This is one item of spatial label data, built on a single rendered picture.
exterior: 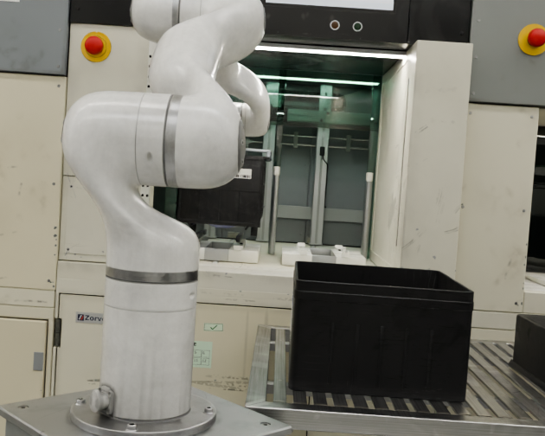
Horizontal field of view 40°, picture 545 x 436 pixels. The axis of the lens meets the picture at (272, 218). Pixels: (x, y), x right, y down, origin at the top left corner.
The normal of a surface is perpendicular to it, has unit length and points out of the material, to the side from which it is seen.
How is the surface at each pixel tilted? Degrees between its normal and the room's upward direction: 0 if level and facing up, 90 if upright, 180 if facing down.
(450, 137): 90
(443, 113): 90
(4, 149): 90
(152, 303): 90
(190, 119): 63
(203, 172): 131
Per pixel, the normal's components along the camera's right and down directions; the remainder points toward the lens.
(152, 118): 0.00, -0.36
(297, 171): -0.01, 0.05
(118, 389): -0.44, 0.02
